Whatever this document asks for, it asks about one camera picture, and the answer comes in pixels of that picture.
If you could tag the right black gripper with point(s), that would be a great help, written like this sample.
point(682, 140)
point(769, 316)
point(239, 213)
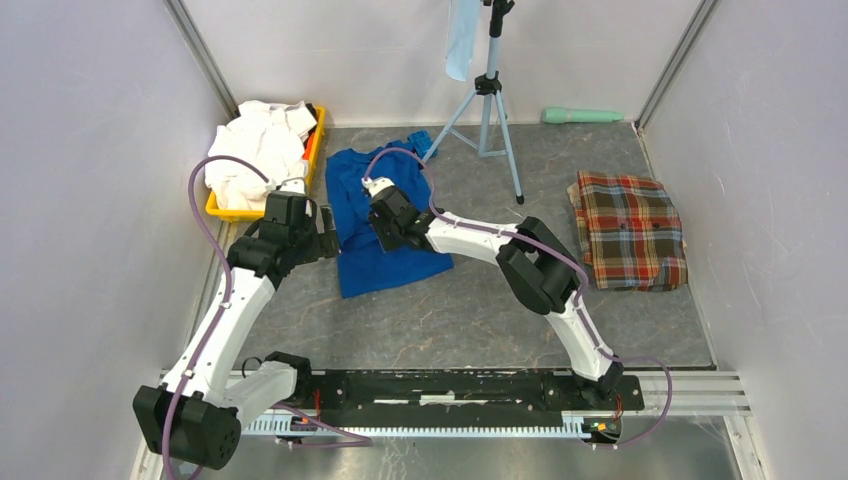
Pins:
point(388, 243)

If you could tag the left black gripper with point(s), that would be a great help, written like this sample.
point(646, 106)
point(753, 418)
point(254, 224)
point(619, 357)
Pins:
point(323, 245)

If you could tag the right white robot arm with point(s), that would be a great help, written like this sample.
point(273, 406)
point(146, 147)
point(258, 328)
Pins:
point(540, 272)

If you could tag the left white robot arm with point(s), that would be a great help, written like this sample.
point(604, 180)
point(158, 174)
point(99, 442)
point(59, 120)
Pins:
point(195, 414)

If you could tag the orange garment in tray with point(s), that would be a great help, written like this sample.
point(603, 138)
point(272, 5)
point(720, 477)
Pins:
point(308, 145)

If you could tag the small blue object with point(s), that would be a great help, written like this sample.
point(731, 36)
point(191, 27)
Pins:
point(422, 144)

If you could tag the white crumpled garment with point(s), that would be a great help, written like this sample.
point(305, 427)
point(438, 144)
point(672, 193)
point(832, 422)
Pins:
point(270, 136)

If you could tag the yellow plastic tray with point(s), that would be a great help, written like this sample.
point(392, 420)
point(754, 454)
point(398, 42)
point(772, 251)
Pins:
point(244, 216)

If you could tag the light blue music stand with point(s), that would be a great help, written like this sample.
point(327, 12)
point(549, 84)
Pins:
point(494, 139)

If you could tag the mint green cylinder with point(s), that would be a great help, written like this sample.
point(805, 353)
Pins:
point(561, 115)

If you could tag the folded plaid shirt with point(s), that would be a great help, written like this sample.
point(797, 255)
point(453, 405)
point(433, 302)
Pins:
point(629, 231)

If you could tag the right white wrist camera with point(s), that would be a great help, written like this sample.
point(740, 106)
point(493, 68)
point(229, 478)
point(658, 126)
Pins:
point(373, 186)

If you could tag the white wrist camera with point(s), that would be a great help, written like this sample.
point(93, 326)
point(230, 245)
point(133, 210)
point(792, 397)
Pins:
point(373, 186)
point(293, 186)

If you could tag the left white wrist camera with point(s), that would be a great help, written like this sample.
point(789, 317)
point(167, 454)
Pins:
point(293, 186)

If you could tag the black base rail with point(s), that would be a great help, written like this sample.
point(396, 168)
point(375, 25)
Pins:
point(422, 398)

